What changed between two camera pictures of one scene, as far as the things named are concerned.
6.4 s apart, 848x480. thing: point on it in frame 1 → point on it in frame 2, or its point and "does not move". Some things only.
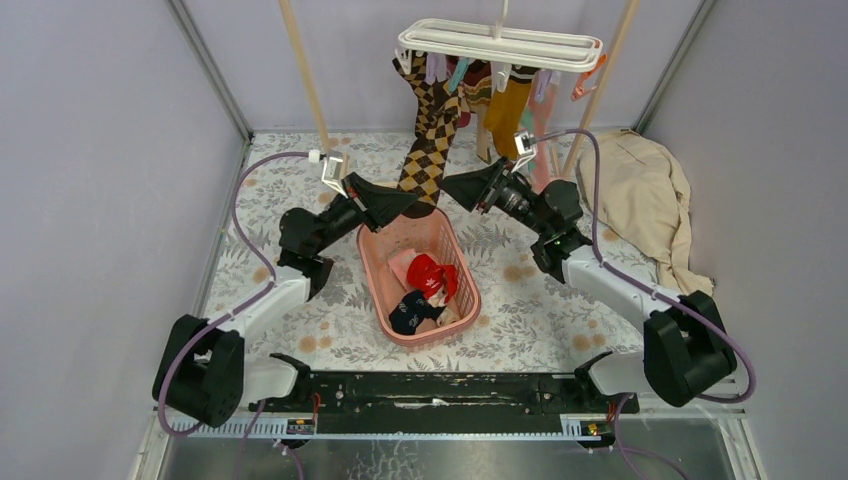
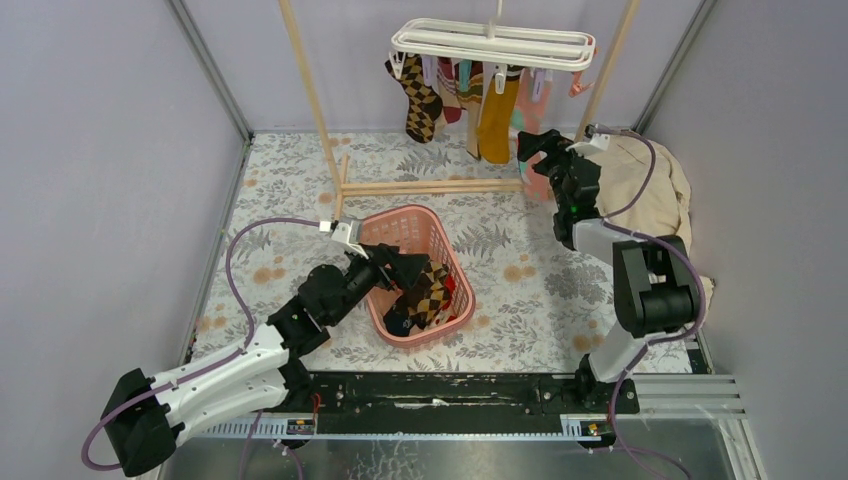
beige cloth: [644, 193] does not move
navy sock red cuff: [411, 310] does not move
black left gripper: [373, 204] → [406, 269]
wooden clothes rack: [627, 21] does not move
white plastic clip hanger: [495, 46] does not move
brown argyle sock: [426, 153] → [427, 297]
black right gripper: [483, 187] → [552, 143]
